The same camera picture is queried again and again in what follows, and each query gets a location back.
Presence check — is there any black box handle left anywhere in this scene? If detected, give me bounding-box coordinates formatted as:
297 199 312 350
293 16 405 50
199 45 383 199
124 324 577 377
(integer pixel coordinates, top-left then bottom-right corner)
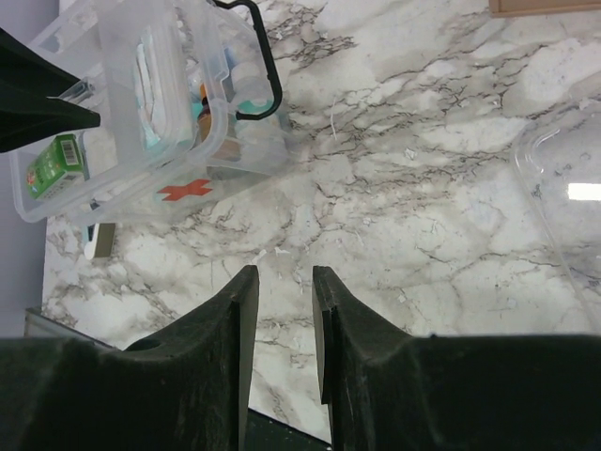
214 0 283 121

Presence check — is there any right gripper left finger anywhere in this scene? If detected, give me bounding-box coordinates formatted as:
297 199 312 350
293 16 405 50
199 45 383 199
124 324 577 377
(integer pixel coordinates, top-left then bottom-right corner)
1 265 259 450

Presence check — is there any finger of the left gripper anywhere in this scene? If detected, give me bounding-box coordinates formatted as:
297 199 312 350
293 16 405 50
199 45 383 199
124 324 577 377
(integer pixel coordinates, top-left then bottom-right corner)
1 30 100 153

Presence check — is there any white blue wipes pack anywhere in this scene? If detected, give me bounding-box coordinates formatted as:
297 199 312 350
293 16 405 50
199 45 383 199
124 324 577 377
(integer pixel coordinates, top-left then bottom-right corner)
133 37 194 155

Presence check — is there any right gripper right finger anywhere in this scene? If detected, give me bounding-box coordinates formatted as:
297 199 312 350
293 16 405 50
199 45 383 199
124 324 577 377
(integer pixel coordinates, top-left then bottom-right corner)
312 266 600 450

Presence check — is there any clear first aid box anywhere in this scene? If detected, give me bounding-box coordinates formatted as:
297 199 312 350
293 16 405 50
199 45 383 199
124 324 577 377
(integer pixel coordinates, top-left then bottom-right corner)
1 1 293 226

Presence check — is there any clear box lid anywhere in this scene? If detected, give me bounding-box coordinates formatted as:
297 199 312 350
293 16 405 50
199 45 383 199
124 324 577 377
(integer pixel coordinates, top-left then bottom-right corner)
513 98 600 332

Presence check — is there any brown orange-cap medicine bottle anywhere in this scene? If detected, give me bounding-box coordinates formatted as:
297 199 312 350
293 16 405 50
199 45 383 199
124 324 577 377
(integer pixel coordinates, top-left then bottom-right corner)
197 84 212 142

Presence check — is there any small green box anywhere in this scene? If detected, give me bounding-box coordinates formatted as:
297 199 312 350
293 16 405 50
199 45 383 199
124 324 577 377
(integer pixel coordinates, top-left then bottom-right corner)
26 133 85 201

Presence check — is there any orange plastic file rack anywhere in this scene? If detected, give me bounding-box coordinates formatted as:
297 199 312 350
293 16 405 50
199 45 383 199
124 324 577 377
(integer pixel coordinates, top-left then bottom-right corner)
488 0 600 18

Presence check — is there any white green-label bottle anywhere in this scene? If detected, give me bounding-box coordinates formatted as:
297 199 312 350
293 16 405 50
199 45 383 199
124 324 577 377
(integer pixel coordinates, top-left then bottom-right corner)
231 61 278 121

